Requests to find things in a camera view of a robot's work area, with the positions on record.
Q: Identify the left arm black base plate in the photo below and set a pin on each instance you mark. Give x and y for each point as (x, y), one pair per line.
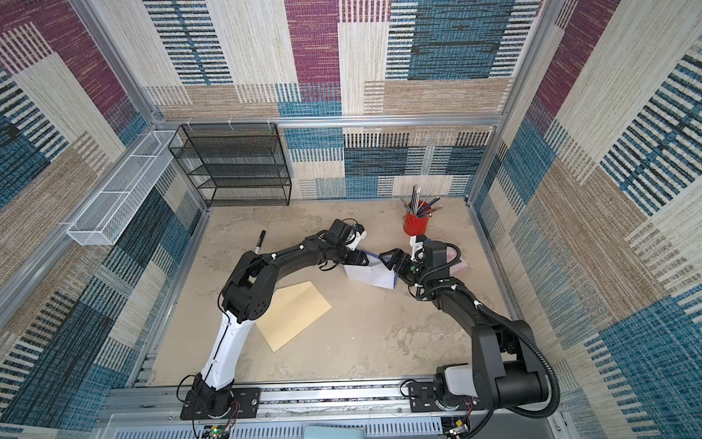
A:
(205, 404)

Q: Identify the white letter paper blue border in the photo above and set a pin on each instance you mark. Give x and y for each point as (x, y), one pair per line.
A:
(374, 274)

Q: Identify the pink calculator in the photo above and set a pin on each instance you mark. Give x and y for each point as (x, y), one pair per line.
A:
(454, 259)

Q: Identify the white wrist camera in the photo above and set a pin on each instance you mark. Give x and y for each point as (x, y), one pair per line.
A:
(417, 244)
(358, 238)

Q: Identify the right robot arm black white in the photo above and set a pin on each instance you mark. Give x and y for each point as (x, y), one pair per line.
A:
(509, 370)

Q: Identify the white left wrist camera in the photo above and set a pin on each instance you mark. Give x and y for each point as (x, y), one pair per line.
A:
(358, 238)

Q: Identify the black and white marker pen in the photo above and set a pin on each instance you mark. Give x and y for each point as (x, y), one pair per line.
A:
(260, 242)

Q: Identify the white mesh wire basket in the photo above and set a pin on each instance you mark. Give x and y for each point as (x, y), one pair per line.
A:
(103, 221)

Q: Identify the tan manila envelope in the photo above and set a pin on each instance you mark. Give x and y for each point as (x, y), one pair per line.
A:
(293, 309)

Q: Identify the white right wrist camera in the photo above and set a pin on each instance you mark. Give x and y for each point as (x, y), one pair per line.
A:
(417, 244)

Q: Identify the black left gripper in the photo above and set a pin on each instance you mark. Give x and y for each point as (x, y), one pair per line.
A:
(351, 255)

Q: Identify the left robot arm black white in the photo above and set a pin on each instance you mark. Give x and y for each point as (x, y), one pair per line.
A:
(248, 293)

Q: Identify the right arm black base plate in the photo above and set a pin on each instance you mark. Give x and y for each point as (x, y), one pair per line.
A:
(424, 399)

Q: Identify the red pen cup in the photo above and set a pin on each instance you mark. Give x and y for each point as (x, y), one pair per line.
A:
(414, 225)

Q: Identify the pens in red cup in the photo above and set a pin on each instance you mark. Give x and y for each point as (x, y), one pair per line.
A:
(421, 206)

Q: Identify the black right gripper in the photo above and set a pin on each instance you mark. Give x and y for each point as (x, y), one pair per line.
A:
(400, 261)

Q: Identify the black mesh wire shelf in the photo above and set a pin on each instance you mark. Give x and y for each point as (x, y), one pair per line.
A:
(234, 164)

